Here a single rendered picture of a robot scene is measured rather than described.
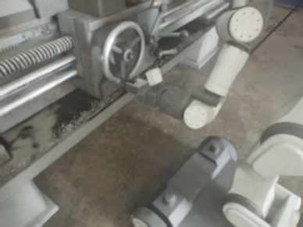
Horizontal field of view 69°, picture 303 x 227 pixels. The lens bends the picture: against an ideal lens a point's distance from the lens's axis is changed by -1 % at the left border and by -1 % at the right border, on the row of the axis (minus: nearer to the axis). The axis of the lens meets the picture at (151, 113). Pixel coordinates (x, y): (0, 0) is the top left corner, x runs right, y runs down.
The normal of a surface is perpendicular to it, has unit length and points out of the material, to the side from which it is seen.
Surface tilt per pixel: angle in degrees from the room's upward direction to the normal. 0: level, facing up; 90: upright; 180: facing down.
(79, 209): 0
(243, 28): 68
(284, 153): 90
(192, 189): 0
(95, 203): 0
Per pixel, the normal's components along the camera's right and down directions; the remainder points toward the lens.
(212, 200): 0.04, -0.74
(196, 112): -0.47, 0.10
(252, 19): 0.01, 0.34
